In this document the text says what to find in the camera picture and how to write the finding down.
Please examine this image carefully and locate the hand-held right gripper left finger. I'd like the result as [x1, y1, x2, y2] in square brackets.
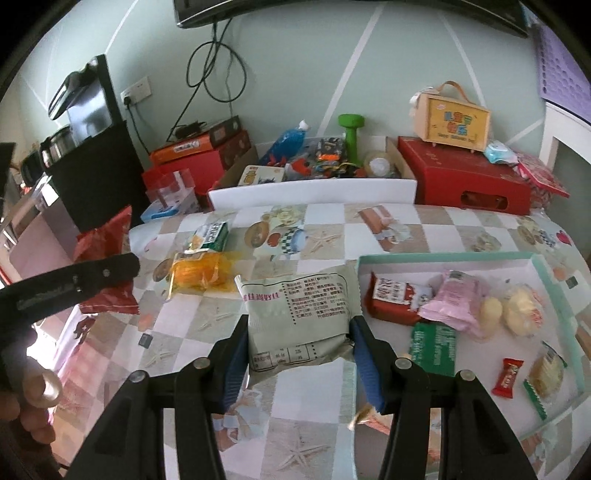
[65, 315, 250, 480]

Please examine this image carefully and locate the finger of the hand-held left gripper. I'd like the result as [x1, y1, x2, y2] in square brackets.
[69, 253, 140, 303]

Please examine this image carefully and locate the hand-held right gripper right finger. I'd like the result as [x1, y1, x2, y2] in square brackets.
[349, 316, 539, 480]

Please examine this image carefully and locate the red crinkled snack packet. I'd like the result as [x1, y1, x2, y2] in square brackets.
[73, 206, 139, 315]

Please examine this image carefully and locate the red snack packet white label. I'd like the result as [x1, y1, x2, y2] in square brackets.
[364, 272, 432, 326]

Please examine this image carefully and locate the white printed snack packet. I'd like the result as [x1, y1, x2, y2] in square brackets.
[235, 265, 358, 384]

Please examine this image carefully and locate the pink snack packet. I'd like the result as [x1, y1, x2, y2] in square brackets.
[418, 270, 485, 340]

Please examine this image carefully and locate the teal-edged white tray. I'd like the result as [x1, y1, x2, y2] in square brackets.
[355, 253, 591, 439]

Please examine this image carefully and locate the small red candy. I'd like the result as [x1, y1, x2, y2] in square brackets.
[492, 357, 525, 398]

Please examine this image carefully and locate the bread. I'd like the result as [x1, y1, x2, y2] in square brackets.
[502, 284, 544, 337]

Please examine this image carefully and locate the person's left hand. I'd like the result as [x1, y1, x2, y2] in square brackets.
[0, 369, 63, 444]

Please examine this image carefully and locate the mauve cabinet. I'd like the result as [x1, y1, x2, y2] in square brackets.
[9, 194, 81, 278]

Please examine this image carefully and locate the green snack packet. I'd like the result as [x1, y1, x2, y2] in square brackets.
[409, 322, 458, 377]

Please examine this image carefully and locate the checked printed tablecloth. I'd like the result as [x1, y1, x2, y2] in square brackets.
[46, 203, 591, 480]

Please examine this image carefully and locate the yellow translucent snack packet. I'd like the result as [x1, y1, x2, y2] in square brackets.
[161, 249, 234, 294]

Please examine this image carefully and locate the black cabinet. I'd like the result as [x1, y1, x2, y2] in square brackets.
[46, 120, 146, 232]

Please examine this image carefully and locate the clear container with blue pack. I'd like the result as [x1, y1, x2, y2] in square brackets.
[141, 168, 199, 222]

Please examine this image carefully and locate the green and white small box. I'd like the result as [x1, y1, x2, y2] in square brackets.
[187, 222, 230, 252]

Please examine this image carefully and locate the black small appliance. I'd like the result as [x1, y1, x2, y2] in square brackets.
[21, 152, 47, 185]

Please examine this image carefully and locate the silver rice cooker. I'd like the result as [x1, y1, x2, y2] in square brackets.
[39, 124, 75, 167]

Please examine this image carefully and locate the red gift box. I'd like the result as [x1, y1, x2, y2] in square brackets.
[142, 131, 252, 208]

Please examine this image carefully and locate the orange flat box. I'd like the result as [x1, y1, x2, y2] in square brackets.
[150, 138, 218, 164]

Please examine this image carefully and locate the open cardboard box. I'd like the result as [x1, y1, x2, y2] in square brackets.
[210, 138, 416, 190]

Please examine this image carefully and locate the green-edged cracker packet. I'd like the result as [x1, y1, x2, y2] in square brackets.
[523, 342, 568, 420]

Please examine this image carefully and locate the white card box yellow label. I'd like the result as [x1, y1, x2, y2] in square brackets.
[238, 165, 284, 186]

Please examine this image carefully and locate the dark brown box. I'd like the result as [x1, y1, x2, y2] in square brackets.
[210, 116, 242, 144]

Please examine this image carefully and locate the black water dispenser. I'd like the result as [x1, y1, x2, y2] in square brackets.
[48, 54, 127, 139]

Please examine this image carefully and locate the white chair back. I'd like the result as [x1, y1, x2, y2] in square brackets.
[208, 178, 417, 213]

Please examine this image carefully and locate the blue bottle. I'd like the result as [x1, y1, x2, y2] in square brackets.
[261, 120, 309, 164]

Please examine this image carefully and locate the colourful snack bag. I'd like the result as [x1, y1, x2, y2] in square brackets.
[316, 137, 347, 164]

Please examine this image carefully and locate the green dumbbell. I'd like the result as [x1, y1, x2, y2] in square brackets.
[338, 114, 365, 166]

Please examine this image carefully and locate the blue face mask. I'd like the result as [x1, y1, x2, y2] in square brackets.
[485, 141, 520, 164]

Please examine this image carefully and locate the red patterned bag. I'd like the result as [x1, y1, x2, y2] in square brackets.
[515, 154, 571, 208]

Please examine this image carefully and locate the purple perforated panel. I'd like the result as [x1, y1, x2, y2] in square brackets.
[536, 23, 591, 125]

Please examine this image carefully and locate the white wall socket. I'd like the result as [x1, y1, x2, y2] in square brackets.
[121, 76, 151, 104]

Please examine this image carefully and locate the black cable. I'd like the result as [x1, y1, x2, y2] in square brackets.
[173, 18, 245, 139]

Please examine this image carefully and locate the large red box with handle hole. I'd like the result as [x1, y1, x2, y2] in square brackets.
[398, 135, 532, 215]

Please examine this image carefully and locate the tan gift box with handle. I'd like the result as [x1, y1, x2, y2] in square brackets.
[409, 82, 491, 151]

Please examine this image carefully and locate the white furniture frame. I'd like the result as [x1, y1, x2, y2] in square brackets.
[540, 102, 591, 185]

